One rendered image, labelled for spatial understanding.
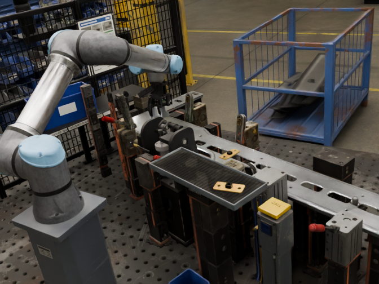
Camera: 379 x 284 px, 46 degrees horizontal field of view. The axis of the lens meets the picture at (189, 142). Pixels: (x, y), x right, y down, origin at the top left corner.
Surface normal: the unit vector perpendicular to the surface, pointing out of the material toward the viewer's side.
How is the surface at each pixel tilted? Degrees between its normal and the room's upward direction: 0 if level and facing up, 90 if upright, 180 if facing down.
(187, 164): 0
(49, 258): 90
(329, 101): 90
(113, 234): 0
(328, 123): 90
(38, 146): 8
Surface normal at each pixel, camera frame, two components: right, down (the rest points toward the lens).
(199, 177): -0.12, -0.89
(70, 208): 0.66, -0.05
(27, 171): -0.49, 0.43
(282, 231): 0.66, 0.26
